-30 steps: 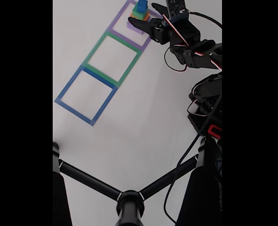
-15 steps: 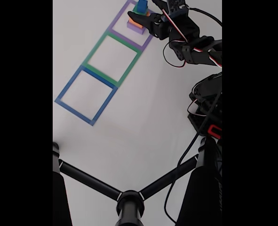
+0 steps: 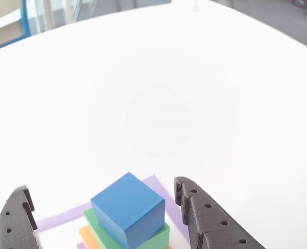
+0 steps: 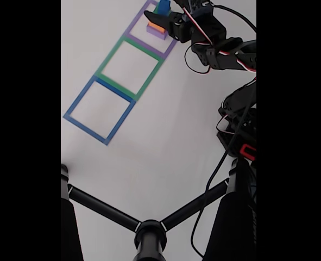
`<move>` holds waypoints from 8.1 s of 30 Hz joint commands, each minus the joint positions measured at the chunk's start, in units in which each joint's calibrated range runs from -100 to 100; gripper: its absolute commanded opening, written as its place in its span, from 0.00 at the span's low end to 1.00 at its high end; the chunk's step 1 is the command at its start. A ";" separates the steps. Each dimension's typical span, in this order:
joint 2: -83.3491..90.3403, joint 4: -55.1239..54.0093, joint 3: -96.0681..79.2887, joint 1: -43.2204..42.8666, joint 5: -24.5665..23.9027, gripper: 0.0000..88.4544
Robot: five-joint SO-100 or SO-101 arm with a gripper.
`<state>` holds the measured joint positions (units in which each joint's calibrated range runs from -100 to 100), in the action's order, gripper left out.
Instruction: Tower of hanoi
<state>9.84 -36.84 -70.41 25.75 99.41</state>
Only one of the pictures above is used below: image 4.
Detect green block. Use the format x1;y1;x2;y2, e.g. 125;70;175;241
152;4;172;16

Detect small blue cube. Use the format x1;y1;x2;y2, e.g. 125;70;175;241
158;0;172;14

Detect orange block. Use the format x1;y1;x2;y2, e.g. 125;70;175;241
148;21;166;31

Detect purple block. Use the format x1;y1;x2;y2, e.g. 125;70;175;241
146;26;168;41

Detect purple tape square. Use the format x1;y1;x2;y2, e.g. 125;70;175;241
124;0;179;60

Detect green tape square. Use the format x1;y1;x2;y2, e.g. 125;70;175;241
94;34;165;102

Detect blue tape square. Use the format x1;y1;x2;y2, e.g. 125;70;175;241
62;75;136;146

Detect red clamp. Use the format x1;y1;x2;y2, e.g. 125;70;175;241
239;144;257;161

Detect red white servo wire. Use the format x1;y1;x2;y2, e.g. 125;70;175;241
184;7;257;74
216;114;241;135

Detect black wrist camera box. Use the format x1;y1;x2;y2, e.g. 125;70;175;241
187;0;215;20

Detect black camera tripod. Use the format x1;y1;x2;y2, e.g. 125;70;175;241
61;159;257;261

